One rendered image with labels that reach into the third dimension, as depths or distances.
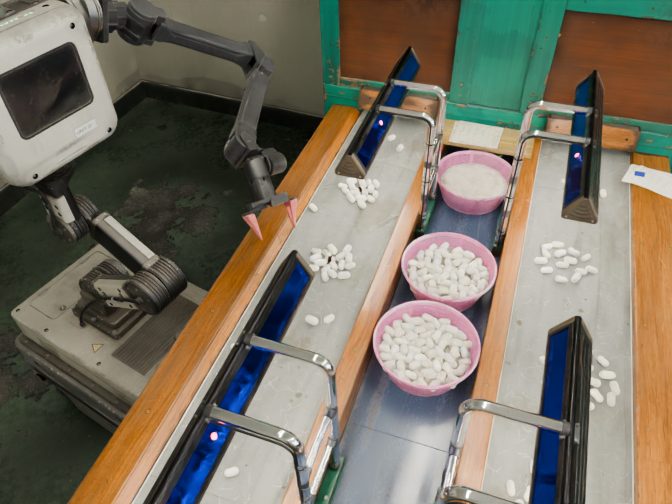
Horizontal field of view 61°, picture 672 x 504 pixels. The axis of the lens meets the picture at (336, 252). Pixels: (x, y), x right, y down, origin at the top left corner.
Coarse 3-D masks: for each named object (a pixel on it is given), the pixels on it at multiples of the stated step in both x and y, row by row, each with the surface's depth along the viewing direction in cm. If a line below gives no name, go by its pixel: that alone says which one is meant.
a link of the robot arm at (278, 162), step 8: (240, 136) 148; (248, 136) 150; (248, 144) 148; (256, 144) 150; (248, 152) 148; (256, 152) 152; (264, 152) 154; (272, 152) 156; (240, 160) 150; (272, 160) 152; (280, 160) 155; (272, 168) 153; (280, 168) 155
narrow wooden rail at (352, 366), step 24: (408, 192) 186; (408, 216) 178; (408, 240) 172; (384, 264) 163; (384, 288) 157; (360, 312) 151; (384, 312) 158; (360, 336) 146; (360, 360) 141; (360, 384) 146; (312, 432) 128; (312, 480) 120
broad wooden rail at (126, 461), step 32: (320, 128) 214; (352, 128) 218; (320, 160) 200; (288, 192) 188; (288, 224) 178; (256, 256) 167; (224, 288) 159; (256, 288) 161; (192, 320) 151; (224, 320) 151; (192, 352) 144; (160, 384) 137; (192, 384) 138; (128, 416) 132; (160, 416) 131; (128, 448) 126; (160, 448) 128; (96, 480) 121; (128, 480) 121
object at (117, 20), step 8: (104, 0) 141; (112, 0) 148; (104, 8) 142; (112, 8) 145; (120, 8) 148; (104, 16) 143; (112, 16) 145; (120, 16) 148; (104, 24) 144; (112, 24) 146; (120, 24) 149; (104, 32) 145; (112, 32) 149; (96, 40) 147; (104, 40) 145
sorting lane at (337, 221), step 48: (384, 144) 210; (336, 192) 191; (384, 192) 190; (288, 240) 175; (336, 240) 175; (384, 240) 174; (336, 288) 161; (288, 336) 150; (336, 336) 149; (288, 384) 139; (240, 480) 123; (288, 480) 123
